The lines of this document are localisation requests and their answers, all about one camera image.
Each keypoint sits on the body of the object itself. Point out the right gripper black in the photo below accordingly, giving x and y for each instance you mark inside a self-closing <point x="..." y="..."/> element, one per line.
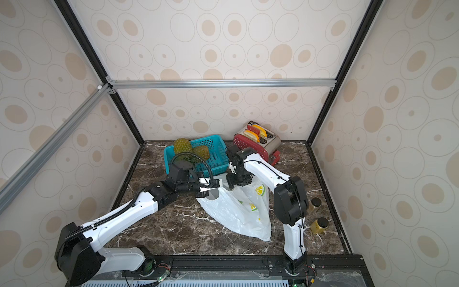
<point x="236" y="179"/>

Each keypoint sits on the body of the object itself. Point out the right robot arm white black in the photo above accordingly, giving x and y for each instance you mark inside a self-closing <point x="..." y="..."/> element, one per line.
<point x="290" y="199"/>

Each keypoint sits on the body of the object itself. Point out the left aluminium frame bar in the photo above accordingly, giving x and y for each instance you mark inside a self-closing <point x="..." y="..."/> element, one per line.
<point x="30" y="168"/>

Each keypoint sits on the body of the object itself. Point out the red toaster with toast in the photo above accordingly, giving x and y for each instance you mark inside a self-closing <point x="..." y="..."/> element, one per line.
<point x="265" y="142"/>

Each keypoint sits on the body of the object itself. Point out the white plastic bag lemon print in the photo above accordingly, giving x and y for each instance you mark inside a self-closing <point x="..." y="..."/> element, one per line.
<point x="243" y="210"/>

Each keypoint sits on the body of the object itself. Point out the large pineapple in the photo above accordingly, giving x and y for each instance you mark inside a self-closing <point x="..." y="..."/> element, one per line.
<point x="183" y="145"/>

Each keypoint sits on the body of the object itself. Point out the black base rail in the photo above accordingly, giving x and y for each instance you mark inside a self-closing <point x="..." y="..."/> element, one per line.
<point x="240" y="271"/>

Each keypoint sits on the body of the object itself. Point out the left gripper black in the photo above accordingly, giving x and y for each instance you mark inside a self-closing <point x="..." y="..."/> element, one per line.
<point x="202" y="194"/>

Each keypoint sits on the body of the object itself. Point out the small pineapple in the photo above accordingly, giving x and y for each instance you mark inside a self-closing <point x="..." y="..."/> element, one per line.
<point x="202" y="151"/>

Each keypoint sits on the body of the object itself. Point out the teal plastic basket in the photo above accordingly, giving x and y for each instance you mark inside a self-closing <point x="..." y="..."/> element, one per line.
<point x="218" y="160"/>

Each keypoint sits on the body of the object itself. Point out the yellow jar black lid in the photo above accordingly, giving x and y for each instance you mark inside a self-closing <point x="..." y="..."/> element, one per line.
<point x="319" y="225"/>

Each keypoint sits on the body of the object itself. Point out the horizontal aluminium frame bar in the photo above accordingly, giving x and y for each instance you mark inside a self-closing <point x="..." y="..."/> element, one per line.
<point x="241" y="83"/>

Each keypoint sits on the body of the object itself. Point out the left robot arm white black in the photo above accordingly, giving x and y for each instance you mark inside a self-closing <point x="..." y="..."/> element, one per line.
<point x="81" y="253"/>

